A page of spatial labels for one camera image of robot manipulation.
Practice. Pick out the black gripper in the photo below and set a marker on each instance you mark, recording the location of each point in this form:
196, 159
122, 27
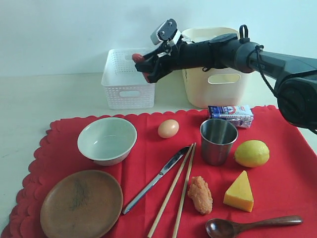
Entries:
180, 56

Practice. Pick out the red sausage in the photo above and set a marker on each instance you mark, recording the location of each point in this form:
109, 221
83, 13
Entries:
139, 58

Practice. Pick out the brown egg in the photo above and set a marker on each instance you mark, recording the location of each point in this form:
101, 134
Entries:
168, 128

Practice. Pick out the blue white milk carton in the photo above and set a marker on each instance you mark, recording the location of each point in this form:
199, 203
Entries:
239, 116

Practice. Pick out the yellow lemon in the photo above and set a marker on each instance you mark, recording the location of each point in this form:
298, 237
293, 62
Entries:
252, 153

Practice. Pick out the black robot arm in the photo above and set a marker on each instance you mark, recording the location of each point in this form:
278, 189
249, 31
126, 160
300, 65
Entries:
295, 77

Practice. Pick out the white perforated plastic basket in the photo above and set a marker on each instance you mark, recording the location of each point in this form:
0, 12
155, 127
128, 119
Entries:
125, 87

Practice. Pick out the cream plastic bin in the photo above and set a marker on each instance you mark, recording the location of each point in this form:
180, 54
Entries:
216, 87

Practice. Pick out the pale green ceramic bowl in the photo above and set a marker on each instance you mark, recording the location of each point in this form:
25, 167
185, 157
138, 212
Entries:
107, 141

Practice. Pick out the right wooden chopstick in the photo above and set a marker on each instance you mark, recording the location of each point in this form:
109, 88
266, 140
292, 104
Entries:
180, 208

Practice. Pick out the wooden chopstick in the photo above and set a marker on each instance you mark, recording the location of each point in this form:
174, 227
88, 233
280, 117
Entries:
180, 208
168, 195

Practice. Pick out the silver table knife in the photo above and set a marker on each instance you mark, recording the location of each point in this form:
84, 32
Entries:
172, 161

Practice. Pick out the stainless steel cup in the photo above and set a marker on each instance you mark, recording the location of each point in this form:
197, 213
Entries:
217, 138

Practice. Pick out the fried chicken piece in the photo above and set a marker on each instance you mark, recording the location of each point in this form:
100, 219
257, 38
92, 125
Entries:
200, 194

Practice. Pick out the red scalloped cloth mat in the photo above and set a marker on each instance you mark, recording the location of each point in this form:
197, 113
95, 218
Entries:
285, 185

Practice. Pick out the brown wooden plate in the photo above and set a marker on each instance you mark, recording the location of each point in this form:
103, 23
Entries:
85, 204

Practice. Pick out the yellow cheese wedge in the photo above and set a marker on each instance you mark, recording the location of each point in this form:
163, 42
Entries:
239, 195

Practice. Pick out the left wooden chopstick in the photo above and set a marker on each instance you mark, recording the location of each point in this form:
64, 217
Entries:
168, 195

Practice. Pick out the dark wooden spoon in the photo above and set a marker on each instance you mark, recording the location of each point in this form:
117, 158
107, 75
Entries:
221, 228

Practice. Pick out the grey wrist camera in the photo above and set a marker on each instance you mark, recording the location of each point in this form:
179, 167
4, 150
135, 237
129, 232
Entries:
164, 32

